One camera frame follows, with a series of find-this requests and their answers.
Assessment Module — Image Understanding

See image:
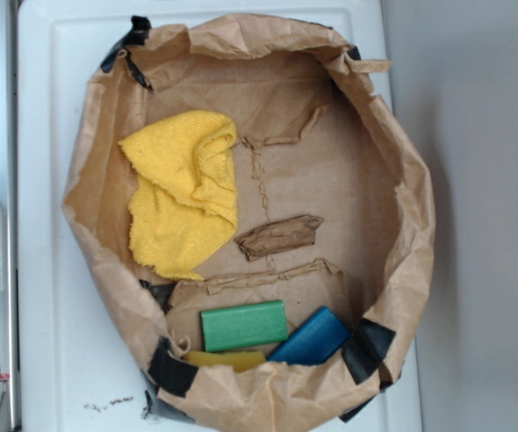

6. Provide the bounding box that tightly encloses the white tray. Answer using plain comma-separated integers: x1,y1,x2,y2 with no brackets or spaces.
15,0,424,432

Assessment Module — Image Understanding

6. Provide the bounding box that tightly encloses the yellow rectangular block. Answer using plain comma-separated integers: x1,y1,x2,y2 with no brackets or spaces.
183,350,266,373

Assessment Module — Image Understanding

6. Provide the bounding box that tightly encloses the brown paper bag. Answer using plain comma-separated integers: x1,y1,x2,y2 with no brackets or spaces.
63,13,435,431

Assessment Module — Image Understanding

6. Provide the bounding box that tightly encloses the green rectangular block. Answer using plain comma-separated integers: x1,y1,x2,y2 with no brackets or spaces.
201,301,288,352

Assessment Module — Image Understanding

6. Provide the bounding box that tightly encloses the blue rectangular block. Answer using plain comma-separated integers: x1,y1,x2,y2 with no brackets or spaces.
267,306,351,366

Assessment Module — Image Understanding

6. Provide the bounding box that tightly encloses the yellow cloth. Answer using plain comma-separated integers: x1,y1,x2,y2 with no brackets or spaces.
119,110,238,281

